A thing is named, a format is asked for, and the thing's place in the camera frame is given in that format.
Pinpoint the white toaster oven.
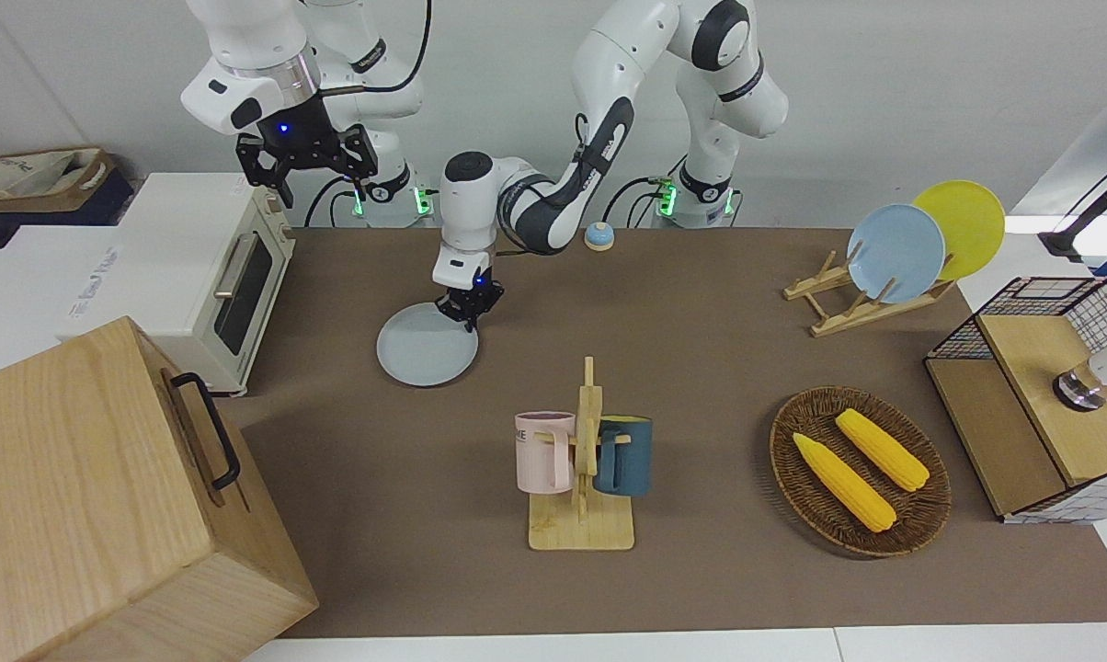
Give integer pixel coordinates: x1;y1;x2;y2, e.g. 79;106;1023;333
57;172;298;399

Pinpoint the wooden drawer cabinet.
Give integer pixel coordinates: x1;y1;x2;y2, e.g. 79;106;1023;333
0;314;321;662

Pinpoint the brown wicker basket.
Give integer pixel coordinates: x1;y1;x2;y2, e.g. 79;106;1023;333
769;385;953;560

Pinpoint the gray round plate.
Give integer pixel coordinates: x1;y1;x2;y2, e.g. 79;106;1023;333
375;301;480;389

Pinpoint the wooden mug tree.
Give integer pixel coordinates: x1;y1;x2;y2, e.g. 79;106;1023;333
527;356;636;553

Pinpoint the wire and wood shelf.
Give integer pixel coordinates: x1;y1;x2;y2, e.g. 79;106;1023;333
922;275;1107;526

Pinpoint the pink mug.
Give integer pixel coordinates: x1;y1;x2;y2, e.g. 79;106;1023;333
514;410;577;494

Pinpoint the teal mug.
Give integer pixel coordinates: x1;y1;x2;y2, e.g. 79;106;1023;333
593;415;654;499

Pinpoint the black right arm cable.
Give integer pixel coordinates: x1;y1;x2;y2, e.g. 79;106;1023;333
319;0;435;95

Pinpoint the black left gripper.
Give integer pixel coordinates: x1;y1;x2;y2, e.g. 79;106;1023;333
436;282;507;335

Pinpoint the long pointed yellow corn cob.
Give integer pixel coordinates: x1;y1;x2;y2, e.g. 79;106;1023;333
792;431;898;534

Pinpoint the yellow plate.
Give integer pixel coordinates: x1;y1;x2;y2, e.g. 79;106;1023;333
911;179;1008;283

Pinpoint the black camera stand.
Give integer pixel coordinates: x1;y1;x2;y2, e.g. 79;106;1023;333
1037;151;1107;262

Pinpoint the brown paper bag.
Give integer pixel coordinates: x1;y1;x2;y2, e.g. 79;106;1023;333
0;146;120;206

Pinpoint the short yellow corn cob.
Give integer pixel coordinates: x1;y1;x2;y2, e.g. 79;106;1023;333
834;407;931;494

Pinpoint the light blue plate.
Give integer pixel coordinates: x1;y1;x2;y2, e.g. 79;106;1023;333
845;202;948;306

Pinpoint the black cabinet handle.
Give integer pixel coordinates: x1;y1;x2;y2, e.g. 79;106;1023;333
169;371;243;492

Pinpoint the wooden plate rack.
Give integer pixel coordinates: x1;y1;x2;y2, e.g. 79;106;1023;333
782;249;958;339

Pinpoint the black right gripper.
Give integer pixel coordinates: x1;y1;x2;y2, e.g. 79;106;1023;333
235;91;378;211

